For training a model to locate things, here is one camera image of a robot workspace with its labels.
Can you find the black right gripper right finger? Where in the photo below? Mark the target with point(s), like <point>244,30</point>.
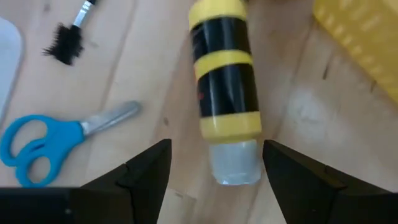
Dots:
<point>295,186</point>

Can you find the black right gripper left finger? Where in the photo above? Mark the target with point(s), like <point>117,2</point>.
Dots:
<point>146,186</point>

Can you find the blue scissors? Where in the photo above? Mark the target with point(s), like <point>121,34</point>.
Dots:
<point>53,140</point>

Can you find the yellow paint bottle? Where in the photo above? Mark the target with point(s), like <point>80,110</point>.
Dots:
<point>225,87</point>

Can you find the short wide-bristle black paintbrush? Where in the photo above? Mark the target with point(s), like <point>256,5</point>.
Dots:
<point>66,43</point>

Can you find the yellow plastic basket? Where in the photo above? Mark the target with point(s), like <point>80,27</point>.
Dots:
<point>363,37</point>

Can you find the grey plastic bin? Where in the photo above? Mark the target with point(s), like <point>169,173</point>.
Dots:
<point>7,62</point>

